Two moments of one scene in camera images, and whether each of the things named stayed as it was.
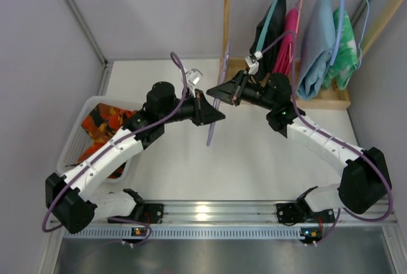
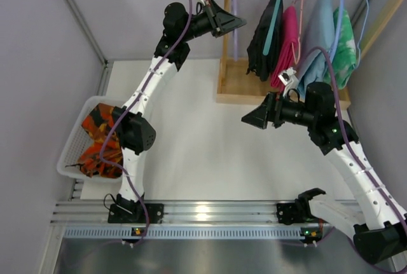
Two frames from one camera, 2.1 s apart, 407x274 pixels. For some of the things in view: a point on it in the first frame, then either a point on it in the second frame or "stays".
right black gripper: [237, 89] to [272, 110]
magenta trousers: [284, 56] stays
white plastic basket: [79, 138] stays
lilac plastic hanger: [225, 75] to [235, 9]
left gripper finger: [208, 113] to [227, 20]
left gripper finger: [210, 116] to [230, 25]
